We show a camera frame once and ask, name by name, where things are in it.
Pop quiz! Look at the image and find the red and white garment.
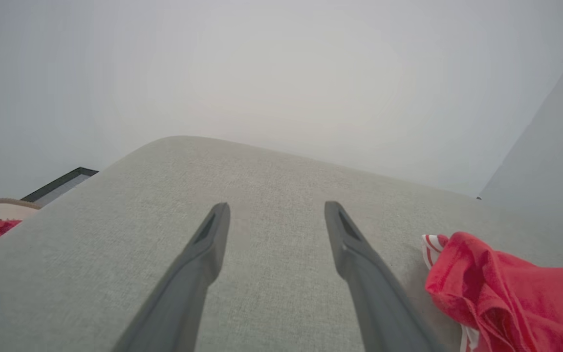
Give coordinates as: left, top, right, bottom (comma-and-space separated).
421, 231, 563, 352

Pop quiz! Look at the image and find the grey fabric sofa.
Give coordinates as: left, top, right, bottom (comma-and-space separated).
0, 135, 563, 352

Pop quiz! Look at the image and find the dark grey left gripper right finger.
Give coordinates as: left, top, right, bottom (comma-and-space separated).
324, 201, 446, 352

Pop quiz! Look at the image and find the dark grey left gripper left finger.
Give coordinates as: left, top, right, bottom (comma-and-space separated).
113, 202, 231, 352

